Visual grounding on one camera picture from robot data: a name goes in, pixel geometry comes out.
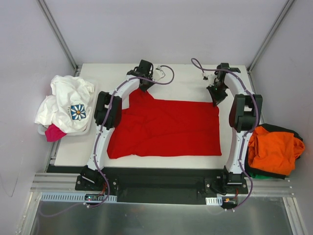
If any red t-shirt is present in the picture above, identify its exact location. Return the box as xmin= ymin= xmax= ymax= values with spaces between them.
xmin=107 ymin=89 xmax=222 ymax=159

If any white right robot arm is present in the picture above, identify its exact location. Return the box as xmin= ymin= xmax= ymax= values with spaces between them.
xmin=207 ymin=63 xmax=263 ymax=193

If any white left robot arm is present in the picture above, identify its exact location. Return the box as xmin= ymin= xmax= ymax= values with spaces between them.
xmin=81 ymin=60 xmax=154 ymax=190

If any black t-shirt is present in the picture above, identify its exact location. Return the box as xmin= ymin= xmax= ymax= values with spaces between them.
xmin=244 ymin=122 xmax=304 ymax=180

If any white daisy print t-shirt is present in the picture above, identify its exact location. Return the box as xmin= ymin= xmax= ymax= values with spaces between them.
xmin=34 ymin=74 xmax=96 ymax=136

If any green t-shirt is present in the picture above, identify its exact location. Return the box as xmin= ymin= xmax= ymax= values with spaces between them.
xmin=249 ymin=172 xmax=271 ymax=179

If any pink t-shirt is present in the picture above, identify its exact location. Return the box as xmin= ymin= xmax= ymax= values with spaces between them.
xmin=45 ymin=124 xmax=67 ymax=142

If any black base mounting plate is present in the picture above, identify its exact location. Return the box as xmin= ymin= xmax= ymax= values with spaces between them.
xmin=75 ymin=166 xmax=248 ymax=205

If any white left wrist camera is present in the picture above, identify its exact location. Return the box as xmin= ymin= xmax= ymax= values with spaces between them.
xmin=153 ymin=66 xmax=165 ymax=81

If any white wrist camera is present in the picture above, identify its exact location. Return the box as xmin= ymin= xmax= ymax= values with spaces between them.
xmin=153 ymin=66 xmax=165 ymax=81
xmin=202 ymin=72 xmax=209 ymax=80

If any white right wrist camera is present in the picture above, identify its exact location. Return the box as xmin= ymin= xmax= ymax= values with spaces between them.
xmin=202 ymin=72 xmax=209 ymax=80

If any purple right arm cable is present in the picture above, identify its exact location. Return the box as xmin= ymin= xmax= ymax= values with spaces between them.
xmin=190 ymin=57 xmax=260 ymax=213

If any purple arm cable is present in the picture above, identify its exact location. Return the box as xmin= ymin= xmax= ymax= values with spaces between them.
xmin=39 ymin=65 xmax=175 ymax=217
xmin=190 ymin=57 xmax=260 ymax=213

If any left aluminium frame post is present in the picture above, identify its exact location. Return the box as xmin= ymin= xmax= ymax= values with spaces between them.
xmin=36 ymin=0 xmax=81 ymax=76

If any aluminium frame post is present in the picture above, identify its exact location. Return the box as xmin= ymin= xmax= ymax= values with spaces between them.
xmin=36 ymin=0 xmax=81 ymax=76
xmin=247 ymin=0 xmax=296 ymax=74

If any small white cable duct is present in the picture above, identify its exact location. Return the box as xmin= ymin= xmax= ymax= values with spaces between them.
xmin=205 ymin=197 xmax=223 ymax=206

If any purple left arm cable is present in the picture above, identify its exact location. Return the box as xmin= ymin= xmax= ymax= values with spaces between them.
xmin=39 ymin=65 xmax=175 ymax=217

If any right aluminium frame post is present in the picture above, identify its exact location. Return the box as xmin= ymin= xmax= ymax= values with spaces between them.
xmin=247 ymin=0 xmax=296 ymax=74

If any aluminium front rail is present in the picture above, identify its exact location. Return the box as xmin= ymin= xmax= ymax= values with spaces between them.
xmin=30 ymin=173 xmax=296 ymax=197

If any white slotted cable duct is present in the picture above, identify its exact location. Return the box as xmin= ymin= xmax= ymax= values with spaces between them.
xmin=41 ymin=192 xmax=106 ymax=204

